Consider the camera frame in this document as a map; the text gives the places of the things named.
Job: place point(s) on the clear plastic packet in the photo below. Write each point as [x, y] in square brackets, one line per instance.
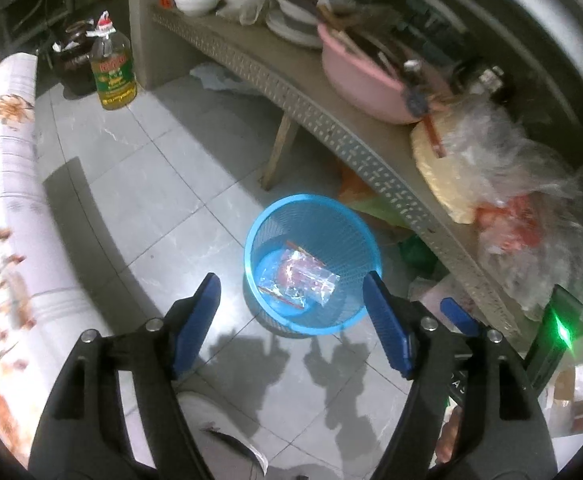
[301, 275]

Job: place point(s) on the cooking oil bottle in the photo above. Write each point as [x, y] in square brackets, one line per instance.
[114, 75]

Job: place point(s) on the orange and green bag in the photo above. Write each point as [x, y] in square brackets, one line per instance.
[366, 205]

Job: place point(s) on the blue plastic mesh basket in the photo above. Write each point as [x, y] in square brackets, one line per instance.
[271, 220]

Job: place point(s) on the cardboard box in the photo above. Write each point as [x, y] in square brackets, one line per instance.
[571, 400]

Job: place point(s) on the clear bag of yellow flatbreads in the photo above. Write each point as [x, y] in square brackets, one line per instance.
[441, 170]

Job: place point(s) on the bundle of wooden chopsticks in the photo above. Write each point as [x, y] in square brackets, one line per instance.
[346, 25]

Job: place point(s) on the steel pot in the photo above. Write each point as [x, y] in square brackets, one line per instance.
[486, 82]

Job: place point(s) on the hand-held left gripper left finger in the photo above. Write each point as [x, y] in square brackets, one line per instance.
[196, 325]

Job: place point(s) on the green plastic bag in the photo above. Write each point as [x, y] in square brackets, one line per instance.
[416, 252]

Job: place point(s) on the floral tablecloth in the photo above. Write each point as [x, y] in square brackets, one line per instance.
[11, 185]

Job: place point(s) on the white bowl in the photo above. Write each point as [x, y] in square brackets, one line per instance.
[196, 0]

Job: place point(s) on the clear bag with red contents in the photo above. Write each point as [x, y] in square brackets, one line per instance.
[511, 230]

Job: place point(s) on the dark ceramic jar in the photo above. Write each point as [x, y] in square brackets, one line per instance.
[71, 67]

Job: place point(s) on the stack of white plates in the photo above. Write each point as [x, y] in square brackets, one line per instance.
[291, 27]

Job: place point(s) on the pink plastic basin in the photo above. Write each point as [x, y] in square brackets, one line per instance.
[351, 80]

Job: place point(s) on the wooden shelf leg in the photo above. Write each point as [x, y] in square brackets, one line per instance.
[279, 150]

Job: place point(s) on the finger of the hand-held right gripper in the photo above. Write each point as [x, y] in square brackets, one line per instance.
[459, 316]

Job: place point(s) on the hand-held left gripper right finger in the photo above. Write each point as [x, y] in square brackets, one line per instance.
[386, 325]

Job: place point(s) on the beige perforated shelf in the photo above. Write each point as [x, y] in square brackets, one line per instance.
[281, 90]

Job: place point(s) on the white rag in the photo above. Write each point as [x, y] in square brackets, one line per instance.
[216, 77]

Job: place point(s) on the pinkish paper sack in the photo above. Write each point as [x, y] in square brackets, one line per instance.
[429, 290]

